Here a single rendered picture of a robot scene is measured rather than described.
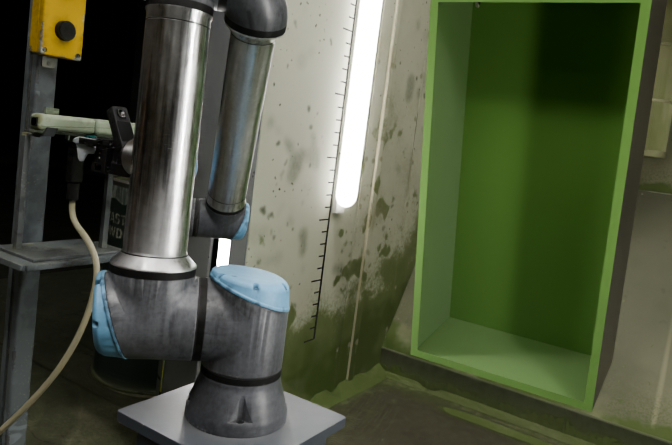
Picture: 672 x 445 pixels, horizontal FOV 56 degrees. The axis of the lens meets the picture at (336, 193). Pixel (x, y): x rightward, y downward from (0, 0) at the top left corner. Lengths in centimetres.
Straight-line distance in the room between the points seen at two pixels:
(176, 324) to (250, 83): 47
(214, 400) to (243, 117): 54
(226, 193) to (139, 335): 41
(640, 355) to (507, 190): 105
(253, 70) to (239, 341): 50
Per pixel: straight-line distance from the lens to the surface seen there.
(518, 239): 236
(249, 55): 121
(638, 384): 299
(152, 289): 111
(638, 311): 310
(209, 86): 207
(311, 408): 133
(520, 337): 249
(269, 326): 115
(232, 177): 137
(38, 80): 186
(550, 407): 299
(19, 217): 177
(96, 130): 175
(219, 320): 113
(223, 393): 118
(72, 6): 185
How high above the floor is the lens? 118
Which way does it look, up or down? 5 degrees down
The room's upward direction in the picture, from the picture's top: 7 degrees clockwise
